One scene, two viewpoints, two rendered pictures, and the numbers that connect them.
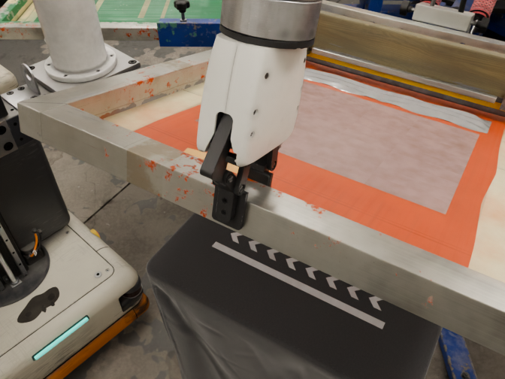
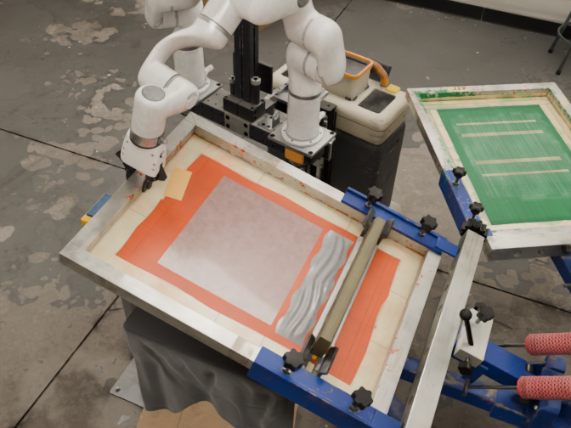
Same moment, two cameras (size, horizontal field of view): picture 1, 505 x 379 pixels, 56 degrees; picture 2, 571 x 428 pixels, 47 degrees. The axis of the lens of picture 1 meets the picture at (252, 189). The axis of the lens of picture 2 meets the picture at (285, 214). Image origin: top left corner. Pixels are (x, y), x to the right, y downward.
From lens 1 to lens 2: 1.53 m
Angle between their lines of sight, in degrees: 55
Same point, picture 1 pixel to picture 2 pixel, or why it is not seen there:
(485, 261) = (121, 264)
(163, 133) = (204, 164)
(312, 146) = (212, 222)
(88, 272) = not seen: hidden behind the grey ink
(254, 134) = (123, 154)
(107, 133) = (172, 138)
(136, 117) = (217, 154)
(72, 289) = not seen: hidden behind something
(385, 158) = (210, 254)
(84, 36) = (292, 121)
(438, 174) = (198, 274)
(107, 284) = not seen: hidden behind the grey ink
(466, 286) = (87, 228)
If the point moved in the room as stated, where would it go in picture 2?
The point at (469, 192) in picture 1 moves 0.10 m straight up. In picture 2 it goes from (183, 283) to (179, 254)
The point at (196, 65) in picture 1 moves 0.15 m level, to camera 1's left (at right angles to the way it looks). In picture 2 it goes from (278, 169) to (271, 136)
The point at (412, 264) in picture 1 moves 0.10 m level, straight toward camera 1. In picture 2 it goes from (98, 216) to (60, 205)
